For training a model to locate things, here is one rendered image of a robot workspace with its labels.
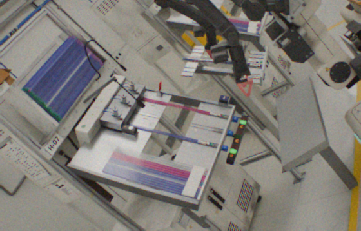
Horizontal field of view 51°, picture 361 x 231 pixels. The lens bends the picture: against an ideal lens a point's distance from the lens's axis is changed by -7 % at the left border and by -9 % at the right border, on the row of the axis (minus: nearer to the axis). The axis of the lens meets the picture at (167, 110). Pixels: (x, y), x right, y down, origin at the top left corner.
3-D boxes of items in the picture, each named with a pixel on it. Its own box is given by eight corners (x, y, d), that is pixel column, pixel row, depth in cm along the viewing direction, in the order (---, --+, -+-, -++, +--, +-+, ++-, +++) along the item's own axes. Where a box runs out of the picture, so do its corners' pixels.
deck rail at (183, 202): (198, 208, 192) (199, 200, 187) (197, 211, 190) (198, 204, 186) (71, 170, 212) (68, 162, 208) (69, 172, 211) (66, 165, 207)
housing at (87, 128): (128, 93, 255) (126, 76, 246) (92, 150, 223) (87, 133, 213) (117, 91, 258) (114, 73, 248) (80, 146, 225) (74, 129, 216)
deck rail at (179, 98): (234, 113, 236) (235, 105, 232) (234, 115, 235) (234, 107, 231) (124, 89, 257) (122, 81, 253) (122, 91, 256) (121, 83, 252)
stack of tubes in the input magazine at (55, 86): (104, 62, 242) (72, 32, 234) (60, 120, 209) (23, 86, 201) (94, 71, 251) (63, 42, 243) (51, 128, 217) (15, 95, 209)
